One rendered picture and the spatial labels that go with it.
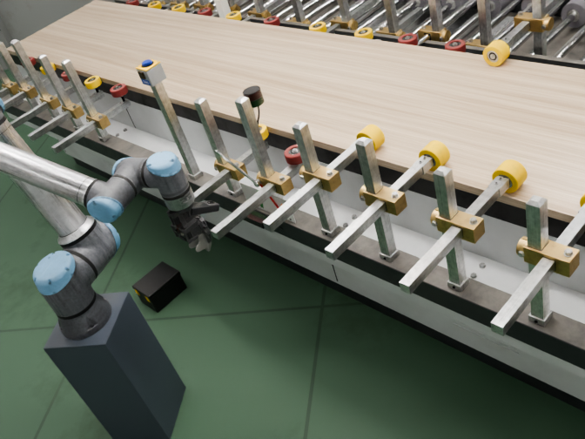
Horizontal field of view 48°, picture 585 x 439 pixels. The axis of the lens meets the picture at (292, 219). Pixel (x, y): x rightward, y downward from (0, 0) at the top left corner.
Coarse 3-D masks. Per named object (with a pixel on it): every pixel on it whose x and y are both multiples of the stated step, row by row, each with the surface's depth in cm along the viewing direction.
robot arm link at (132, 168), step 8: (120, 160) 196; (128, 160) 195; (136, 160) 193; (144, 160) 192; (112, 168) 196; (120, 168) 192; (128, 168) 192; (136, 168) 192; (144, 168) 190; (128, 176) 190; (136, 176) 191; (136, 184) 191; (144, 184) 192
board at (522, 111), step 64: (128, 64) 331; (192, 64) 310; (256, 64) 291; (320, 64) 275; (384, 64) 260; (448, 64) 246; (512, 64) 235; (320, 128) 235; (384, 128) 225; (448, 128) 215; (512, 128) 205; (576, 128) 197; (512, 192) 182; (576, 192) 176
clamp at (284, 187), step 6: (258, 174) 229; (276, 174) 226; (282, 174) 225; (264, 180) 227; (270, 180) 224; (276, 180) 223; (288, 180) 222; (276, 186) 223; (282, 186) 221; (288, 186) 223; (282, 192) 223
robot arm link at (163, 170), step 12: (156, 156) 190; (168, 156) 189; (156, 168) 186; (168, 168) 186; (180, 168) 190; (156, 180) 189; (168, 180) 188; (180, 180) 191; (168, 192) 191; (180, 192) 192
